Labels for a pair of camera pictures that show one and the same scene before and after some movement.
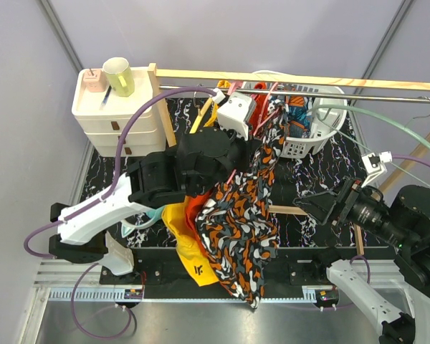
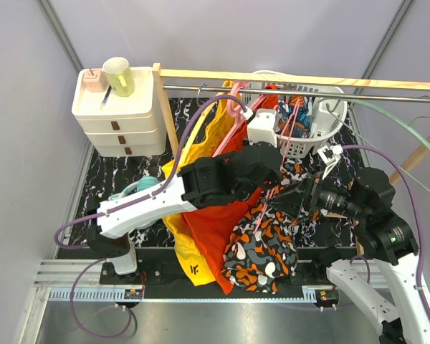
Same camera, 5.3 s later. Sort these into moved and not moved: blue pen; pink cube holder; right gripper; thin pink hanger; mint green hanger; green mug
Moved: mint green hanger; thin pink hanger; right gripper
Not moved: green mug; blue pen; pink cube holder
